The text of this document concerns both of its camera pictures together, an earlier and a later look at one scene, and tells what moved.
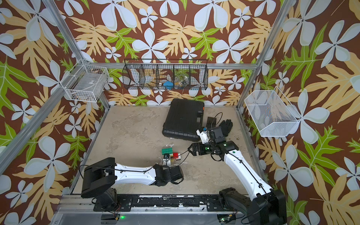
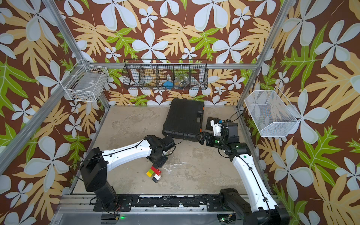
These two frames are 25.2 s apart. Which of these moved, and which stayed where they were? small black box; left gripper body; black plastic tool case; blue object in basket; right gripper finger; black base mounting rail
Moved: left gripper body; right gripper finger
Stayed: black plastic tool case; small black box; blue object in basket; black base mounting rail
